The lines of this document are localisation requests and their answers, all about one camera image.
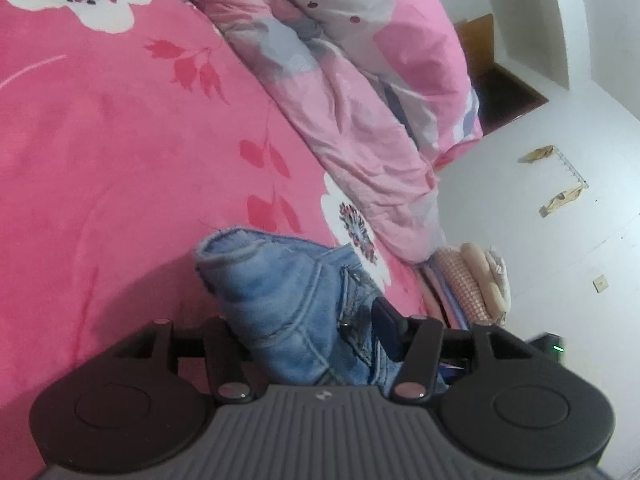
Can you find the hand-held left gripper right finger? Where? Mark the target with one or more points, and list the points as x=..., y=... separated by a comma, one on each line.
x=386, y=327

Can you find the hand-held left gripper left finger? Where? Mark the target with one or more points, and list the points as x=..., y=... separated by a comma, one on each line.
x=218, y=345

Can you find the blue denim jeans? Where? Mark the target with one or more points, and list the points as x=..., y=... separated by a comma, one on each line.
x=280, y=285

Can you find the stack of folded clothes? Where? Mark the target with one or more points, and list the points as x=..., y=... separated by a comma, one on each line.
x=470, y=280

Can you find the yellow hanging cloth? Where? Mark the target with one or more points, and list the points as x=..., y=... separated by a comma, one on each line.
x=560, y=200
x=537, y=153

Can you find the pink floral bed sheet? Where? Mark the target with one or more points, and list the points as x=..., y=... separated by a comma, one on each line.
x=100, y=160

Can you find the pink patchwork duvet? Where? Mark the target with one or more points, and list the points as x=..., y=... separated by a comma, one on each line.
x=350, y=110

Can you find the wooden door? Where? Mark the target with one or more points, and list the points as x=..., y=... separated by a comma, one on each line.
x=477, y=40

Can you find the wall switch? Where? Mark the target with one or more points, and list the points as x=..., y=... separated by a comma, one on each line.
x=600, y=283

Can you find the wall hook rail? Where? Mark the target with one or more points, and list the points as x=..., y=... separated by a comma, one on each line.
x=570, y=167

